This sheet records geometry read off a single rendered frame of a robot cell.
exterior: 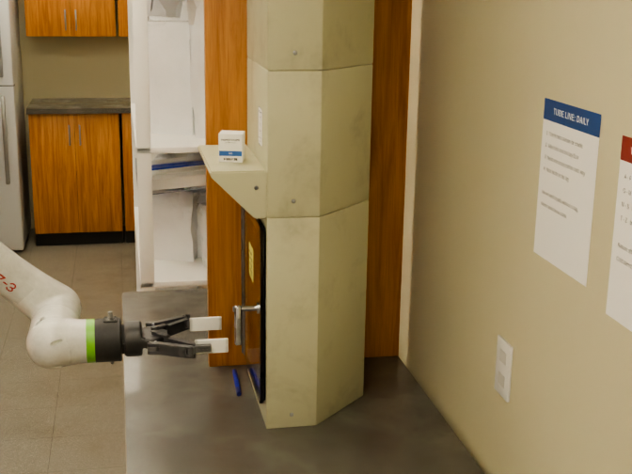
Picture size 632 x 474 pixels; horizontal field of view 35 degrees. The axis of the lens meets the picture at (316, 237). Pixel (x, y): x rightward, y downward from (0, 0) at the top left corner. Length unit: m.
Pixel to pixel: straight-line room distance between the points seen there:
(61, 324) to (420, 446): 0.79
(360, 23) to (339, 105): 0.18
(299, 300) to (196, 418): 0.37
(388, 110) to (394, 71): 0.10
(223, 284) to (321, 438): 0.51
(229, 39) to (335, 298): 0.65
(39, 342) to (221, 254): 0.55
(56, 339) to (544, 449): 0.98
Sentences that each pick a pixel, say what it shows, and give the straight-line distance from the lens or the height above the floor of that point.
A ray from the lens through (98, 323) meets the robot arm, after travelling 2.13.
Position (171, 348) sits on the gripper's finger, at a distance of 2.08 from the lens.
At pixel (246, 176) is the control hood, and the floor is 1.50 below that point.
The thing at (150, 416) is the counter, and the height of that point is 0.94.
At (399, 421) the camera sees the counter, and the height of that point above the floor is 0.94.
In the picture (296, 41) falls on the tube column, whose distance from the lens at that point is 2.00.
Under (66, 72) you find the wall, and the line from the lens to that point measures 7.57.
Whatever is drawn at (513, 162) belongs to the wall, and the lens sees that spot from 1.91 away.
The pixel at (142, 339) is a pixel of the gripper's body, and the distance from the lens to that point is 2.13.
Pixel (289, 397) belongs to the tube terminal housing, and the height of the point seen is 1.01.
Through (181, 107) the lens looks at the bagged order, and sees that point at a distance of 3.39.
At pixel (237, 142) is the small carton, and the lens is 2.10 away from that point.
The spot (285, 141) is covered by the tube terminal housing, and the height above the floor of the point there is 1.57.
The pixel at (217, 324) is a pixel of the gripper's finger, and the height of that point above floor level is 1.14.
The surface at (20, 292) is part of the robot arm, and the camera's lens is 2.20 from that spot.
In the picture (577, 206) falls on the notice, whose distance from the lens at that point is 1.66.
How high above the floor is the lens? 1.90
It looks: 15 degrees down
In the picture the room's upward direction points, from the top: 1 degrees clockwise
